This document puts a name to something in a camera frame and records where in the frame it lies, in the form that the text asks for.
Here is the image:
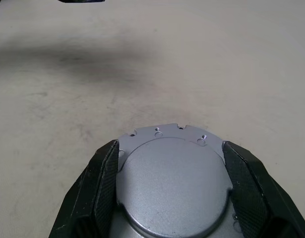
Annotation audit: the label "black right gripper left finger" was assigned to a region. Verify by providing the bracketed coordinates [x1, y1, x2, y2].
[48, 139, 120, 238]

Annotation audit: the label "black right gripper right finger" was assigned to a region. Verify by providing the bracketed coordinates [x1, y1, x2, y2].
[222, 140, 305, 238]

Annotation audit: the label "grey round motor lid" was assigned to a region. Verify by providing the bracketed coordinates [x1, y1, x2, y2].
[110, 123, 239, 238]

